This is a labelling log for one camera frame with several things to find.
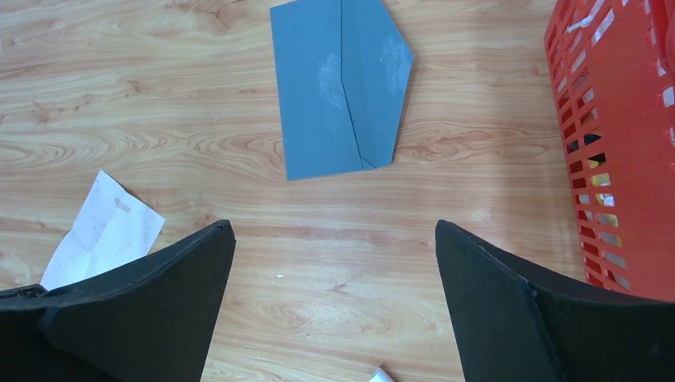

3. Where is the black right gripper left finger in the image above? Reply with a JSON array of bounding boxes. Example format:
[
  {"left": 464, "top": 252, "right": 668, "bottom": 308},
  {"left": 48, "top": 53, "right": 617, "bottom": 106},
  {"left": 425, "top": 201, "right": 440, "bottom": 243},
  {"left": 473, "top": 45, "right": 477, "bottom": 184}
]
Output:
[{"left": 1, "top": 220, "right": 236, "bottom": 381}]

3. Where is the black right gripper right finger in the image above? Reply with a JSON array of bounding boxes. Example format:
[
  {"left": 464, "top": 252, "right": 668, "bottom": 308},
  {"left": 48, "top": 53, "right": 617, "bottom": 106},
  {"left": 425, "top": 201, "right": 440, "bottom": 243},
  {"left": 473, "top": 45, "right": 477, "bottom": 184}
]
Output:
[{"left": 435, "top": 220, "right": 674, "bottom": 381}]

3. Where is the white letter paper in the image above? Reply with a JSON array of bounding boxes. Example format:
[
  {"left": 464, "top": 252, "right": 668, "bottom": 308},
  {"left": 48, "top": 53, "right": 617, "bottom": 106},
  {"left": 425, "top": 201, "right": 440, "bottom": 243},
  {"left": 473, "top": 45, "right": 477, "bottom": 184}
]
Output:
[{"left": 40, "top": 170, "right": 165, "bottom": 290}]

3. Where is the grey-blue paper envelope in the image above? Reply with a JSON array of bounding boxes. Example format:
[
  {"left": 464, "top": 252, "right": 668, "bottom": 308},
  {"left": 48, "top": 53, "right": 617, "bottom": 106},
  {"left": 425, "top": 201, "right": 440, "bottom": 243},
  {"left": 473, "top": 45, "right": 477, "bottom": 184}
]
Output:
[{"left": 270, "top": 0, "right": 414, "bottom": 180}]

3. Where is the green white glue stick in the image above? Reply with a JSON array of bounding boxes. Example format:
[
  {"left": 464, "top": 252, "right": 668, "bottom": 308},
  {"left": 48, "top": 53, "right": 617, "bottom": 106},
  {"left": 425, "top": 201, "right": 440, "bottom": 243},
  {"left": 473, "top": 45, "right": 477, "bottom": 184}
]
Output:
[{"left": 369, "top": 367, "right": 394, "bottom": 382}]

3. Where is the red plastic shopping basket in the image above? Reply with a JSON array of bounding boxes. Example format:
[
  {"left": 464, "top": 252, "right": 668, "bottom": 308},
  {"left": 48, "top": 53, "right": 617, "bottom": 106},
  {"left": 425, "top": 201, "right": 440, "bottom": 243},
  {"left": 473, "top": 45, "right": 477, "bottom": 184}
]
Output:
[{"left": 544, "top": 0, "right": 674, "bottom": 302}]

